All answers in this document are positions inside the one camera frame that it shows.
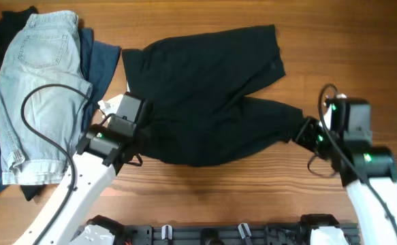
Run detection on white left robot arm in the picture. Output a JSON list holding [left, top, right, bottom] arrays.
[[17, 93, 145, 244]]

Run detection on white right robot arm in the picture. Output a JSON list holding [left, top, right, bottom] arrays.
[[294, 97, 397, 244]]

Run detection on light grey denim shorts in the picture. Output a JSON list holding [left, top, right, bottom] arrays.
[[0, 11, 92, 185]]

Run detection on black shorts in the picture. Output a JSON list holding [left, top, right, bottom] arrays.
[[122, 25, 304, 167]]

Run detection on black garment at pile bottom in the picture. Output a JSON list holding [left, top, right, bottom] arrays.
[[0, 5, 46, 202]]

